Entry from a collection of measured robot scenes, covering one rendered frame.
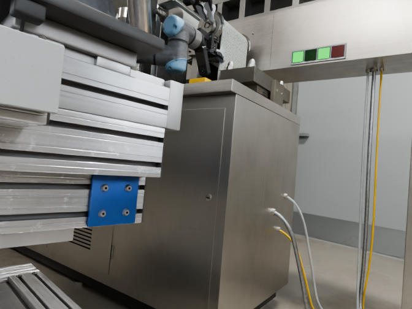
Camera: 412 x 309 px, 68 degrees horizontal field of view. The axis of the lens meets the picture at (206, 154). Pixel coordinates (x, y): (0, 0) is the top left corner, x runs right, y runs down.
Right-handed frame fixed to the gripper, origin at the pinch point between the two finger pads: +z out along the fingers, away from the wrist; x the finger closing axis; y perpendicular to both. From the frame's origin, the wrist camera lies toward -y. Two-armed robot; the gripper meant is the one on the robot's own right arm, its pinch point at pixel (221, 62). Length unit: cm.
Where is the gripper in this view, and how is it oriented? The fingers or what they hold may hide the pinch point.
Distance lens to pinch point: 142.3
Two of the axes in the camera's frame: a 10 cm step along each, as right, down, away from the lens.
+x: -8.2, -0.5, 5.8
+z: 5.7, 0.8, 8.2
